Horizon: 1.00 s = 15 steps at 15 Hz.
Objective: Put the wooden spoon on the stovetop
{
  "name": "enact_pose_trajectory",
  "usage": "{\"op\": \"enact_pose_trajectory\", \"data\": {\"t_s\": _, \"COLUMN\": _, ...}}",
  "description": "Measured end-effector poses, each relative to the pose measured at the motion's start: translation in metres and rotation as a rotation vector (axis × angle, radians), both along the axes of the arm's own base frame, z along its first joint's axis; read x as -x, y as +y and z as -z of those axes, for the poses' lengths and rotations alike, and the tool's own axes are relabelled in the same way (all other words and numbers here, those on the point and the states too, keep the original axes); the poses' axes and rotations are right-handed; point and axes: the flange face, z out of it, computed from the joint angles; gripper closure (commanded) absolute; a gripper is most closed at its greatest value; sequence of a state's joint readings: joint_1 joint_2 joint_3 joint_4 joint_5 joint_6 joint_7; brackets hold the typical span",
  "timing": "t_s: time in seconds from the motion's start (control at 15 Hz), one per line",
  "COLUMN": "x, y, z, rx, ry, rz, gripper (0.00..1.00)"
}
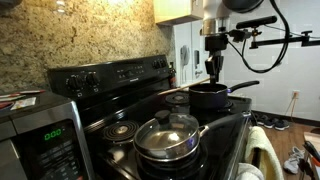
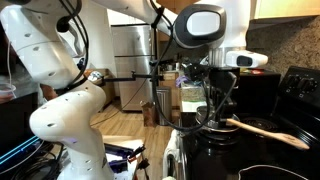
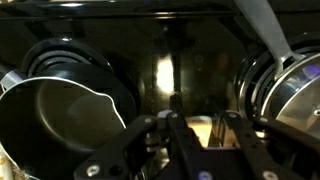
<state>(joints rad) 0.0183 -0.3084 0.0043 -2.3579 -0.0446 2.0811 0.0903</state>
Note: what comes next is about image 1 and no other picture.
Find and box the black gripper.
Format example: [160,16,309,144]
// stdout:
[204,34,230,90]

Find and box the wooden spoon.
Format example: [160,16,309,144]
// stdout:
[157,77,212,96]

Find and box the black saucepan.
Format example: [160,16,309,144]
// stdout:
[188,79,261,111]

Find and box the black coil burner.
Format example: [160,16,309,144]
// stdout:
[136,146,208,180]
[102,119,141,143]
[186,98,234,113]
[164,91,191,106]

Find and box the dark red bottle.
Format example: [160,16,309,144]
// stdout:
[167,61,177,90]

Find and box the dark sneaker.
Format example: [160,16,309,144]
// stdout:
[253,113,268,126]
[273,119,291,132]
[263,116,278,130]

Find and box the glass lid with black knob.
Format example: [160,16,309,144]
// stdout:
[134,109,201,160]

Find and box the cream towel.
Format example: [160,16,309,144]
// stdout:
[244,125,285,180]

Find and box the black electric stove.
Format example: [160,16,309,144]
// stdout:
[46,54,253,180]

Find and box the steel frying pan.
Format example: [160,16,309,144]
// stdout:
[133,111,252,164]

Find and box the white towel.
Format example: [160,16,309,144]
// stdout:
[235,162,265,180]

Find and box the white sneaker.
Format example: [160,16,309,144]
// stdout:
[283,155,303,176]
[288,145,306,160]

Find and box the light wooden board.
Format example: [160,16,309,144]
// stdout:
[303,131,320,145]

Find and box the black orange clamp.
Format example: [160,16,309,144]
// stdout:
[299,140,320,180]

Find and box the black steel microwave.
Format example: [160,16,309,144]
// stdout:
[0,91,96,180]

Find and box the red white leaflet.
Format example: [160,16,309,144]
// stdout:
[0,88,47,100]

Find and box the small printed packet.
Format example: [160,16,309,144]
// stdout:
[9,96,37,111]

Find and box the small red item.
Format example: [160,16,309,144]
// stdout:
[0,101,15,111]

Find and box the black wall device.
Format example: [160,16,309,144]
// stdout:
[193,49,201,70]

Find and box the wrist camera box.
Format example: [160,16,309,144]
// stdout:
[228,28,253,43]

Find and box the black stereo camera bar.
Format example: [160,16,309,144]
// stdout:
[235,15,279,31]

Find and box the cream wall cabinet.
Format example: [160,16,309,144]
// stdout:
[153,0,205,26]

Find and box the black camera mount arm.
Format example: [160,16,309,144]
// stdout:
[249,28,320,50]

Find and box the black looping robot cable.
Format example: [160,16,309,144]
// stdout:
[228,0,292,74]

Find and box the orange power cord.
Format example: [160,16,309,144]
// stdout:
[284,96,298,116]

